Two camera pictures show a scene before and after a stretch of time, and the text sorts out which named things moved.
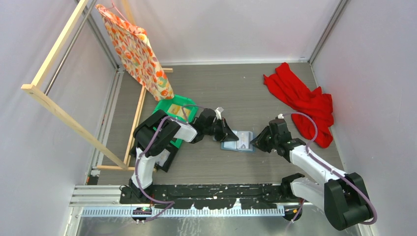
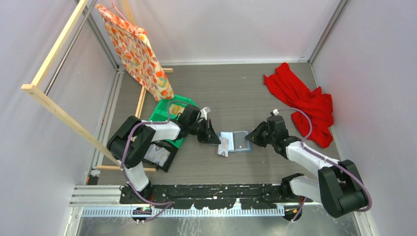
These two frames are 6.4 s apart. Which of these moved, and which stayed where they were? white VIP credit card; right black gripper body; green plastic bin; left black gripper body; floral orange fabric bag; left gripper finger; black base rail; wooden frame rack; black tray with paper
Moved: white VIP credit card; left gripper finger; left black gripper body
Stayed: green plastic bin; black tray with paper; floral orange fabric bag; black base rail; wooden frame rack; right black gripper body
